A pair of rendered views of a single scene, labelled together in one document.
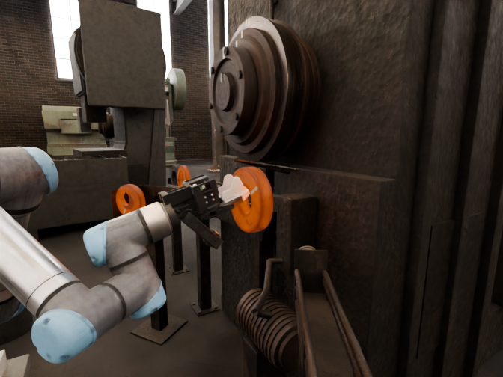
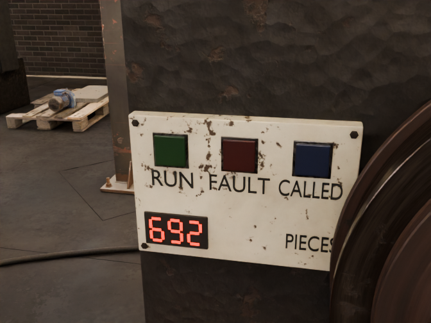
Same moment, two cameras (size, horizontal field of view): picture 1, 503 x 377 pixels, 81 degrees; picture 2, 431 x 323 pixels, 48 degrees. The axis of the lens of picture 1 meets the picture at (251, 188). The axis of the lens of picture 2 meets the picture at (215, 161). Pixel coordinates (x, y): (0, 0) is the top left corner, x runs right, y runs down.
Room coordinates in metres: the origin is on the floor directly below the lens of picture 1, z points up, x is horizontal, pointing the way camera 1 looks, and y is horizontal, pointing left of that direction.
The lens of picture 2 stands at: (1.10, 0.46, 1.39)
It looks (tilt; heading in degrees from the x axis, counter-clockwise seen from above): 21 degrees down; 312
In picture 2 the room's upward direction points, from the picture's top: 1 degrees counter-clockwise
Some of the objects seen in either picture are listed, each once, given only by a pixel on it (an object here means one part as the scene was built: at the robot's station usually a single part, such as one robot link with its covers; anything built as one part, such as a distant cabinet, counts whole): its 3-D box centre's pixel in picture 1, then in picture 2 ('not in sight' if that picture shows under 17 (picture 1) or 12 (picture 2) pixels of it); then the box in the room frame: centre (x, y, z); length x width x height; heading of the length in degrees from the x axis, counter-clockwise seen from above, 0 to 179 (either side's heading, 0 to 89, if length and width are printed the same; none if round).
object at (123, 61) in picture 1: (108, 113); not in sight; (3.66, 1.72, 1.22); 1.25 x 1.05 x 2.44; 127
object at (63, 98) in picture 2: not in sight; (67, 98); (5.37, -2.07, 0.25); 0.40 x 0.24 x 0.22; 119
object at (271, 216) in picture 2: not in sight; (240, 191); (1.42, 0.06, 1.15); 0.26 x 0.02 x 0.18; 29
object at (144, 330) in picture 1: (153, 260); not in sight; (1.38, 0.49, 0.36); 0.26 x 0.20 x 0.72; 64
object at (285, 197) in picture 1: (296, 233); not in sight; (0.88, -0.14, 0.68); 0.11 x 0.08 x 0.24; 119
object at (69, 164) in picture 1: (71, 189); not in sight; (3.13, 1.94, 0.39); 1.03 x 0.83 x 0.79; 123
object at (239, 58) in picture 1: (229, 92); not in sight; (1.03, 0.07, 1.11); 0.28 x 0.06 x 0.28; 29
